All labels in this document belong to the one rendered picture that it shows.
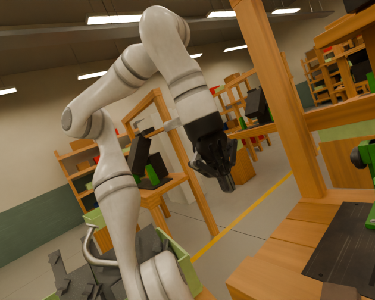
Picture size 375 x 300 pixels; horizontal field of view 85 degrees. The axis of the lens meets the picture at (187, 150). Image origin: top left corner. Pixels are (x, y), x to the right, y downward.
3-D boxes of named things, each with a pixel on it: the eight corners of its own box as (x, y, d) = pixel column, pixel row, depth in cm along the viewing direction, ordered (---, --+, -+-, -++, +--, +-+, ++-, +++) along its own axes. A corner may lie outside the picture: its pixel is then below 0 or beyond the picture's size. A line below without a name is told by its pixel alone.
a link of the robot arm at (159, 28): (194, 85, 33) (212, 84, 41) (156, -10, 31) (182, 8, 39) (161, 102, 36) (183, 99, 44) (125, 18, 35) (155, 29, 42)
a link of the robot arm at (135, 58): (182, 10, 41) (139, 58, 48) (158, -7, 33) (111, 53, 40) (200, 40, 41) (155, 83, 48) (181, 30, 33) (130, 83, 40)
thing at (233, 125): (261, 152, 562) (231, 73, 538) (206, 159, 772) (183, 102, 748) (271, 144, 590) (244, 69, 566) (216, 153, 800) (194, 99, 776)
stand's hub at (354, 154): (363, 172, 65) (356, 151, 64) (352, 173, 68) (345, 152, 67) (369, 163, 69) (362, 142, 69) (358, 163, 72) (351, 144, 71)
